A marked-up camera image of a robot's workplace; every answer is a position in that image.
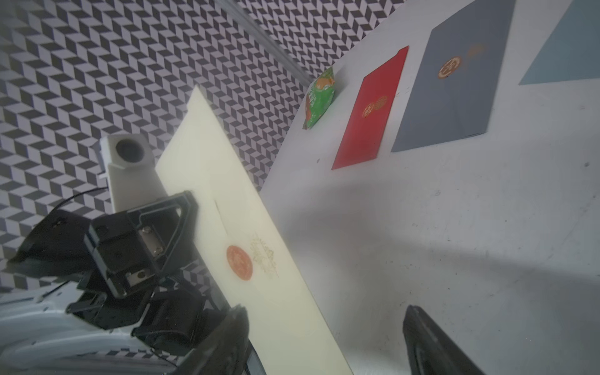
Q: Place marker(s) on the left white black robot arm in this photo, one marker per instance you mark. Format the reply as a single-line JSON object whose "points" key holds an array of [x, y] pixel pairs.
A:
{"points": [[81, 314]]}

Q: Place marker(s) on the dark grey envelope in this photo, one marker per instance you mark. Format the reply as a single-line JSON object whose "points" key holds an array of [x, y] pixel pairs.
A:
{"points": [[455, 87]]}

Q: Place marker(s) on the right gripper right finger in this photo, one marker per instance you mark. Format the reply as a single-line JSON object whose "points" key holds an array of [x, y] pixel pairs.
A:
{"points": [[430, 351]]}

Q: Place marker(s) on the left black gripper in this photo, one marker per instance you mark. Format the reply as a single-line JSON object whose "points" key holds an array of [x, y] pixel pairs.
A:
{"points": [[135, 249]]}

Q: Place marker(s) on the light blue envelope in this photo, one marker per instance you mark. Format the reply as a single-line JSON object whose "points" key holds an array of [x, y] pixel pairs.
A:
{"points": [[571, 52]]}

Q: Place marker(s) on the green snack bag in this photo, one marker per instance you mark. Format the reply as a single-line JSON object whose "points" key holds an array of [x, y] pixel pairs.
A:
{"points": [[319, 98]]}

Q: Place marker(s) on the red envelope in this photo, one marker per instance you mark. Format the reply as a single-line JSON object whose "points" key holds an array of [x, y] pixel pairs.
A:
{"points": [[366, 126]]}

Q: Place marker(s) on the cream yellow envelope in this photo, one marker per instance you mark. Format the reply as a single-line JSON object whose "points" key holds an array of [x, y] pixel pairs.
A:
{"points": [[243, 250]]}

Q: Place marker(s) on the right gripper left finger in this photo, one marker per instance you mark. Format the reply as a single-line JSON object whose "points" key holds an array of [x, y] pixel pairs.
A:
{"points": [[224, 351]]}

